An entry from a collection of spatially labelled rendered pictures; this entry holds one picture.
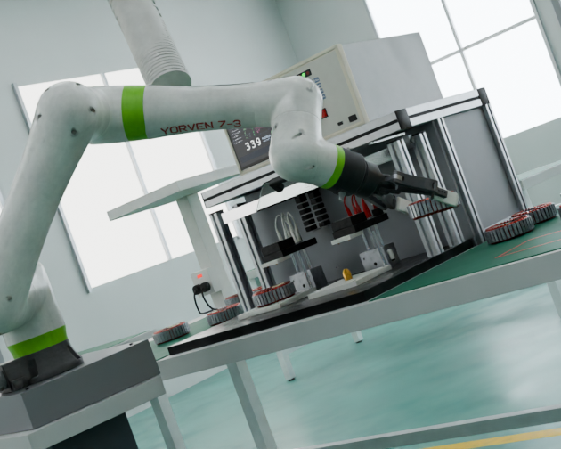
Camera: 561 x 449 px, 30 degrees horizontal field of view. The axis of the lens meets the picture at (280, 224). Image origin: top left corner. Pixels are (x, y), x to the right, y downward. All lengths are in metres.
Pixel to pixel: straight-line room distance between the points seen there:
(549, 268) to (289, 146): 0.54
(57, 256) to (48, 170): 5.84
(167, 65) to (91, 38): 4.98
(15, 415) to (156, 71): 1.89
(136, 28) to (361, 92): 1.56
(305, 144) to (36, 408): 0.74
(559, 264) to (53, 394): 1.02
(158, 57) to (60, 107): 1.85
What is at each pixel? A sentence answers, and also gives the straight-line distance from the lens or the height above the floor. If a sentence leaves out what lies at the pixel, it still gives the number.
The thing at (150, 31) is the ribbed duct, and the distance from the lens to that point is 3.94.
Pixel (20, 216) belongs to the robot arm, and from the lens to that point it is 2.07.
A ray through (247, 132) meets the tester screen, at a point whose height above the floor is 1.22.
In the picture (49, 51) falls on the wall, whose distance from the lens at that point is 8.47.
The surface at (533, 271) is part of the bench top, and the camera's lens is 1.95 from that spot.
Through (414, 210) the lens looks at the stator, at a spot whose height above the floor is 0.89.
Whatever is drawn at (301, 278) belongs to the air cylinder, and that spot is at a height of 0.81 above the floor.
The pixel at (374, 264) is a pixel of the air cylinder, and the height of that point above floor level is 0.79.
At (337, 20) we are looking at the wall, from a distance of 10.22.
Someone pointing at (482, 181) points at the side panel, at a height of 0.89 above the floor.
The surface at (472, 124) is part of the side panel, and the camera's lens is 2.74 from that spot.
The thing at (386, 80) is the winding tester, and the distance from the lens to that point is 2.67.
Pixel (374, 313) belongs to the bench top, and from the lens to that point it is 2.15.
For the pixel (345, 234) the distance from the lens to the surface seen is 2.52.
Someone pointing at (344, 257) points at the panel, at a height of 0.82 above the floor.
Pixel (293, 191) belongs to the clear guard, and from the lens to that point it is 2.34.
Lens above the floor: 0.96
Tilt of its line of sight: level
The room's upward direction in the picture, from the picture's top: 20 degrees counter-clockwise
